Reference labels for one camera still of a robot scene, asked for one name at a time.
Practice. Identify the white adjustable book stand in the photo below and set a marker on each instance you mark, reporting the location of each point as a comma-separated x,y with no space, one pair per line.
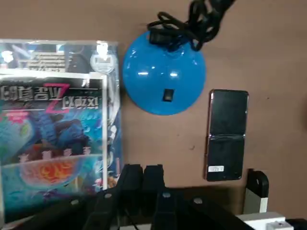
257,182

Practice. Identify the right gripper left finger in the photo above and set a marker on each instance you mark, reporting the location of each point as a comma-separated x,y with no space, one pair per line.
130,179

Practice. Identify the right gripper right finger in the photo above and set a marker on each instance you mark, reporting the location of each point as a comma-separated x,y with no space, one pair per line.
154,179

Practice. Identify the comic book with white badge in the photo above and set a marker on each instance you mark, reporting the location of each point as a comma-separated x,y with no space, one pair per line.
72,55

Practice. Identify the blue desk lamp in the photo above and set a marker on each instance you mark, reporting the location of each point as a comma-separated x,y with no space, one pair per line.
156,79

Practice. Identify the black flip phone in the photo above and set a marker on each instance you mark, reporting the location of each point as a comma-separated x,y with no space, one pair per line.
227,115

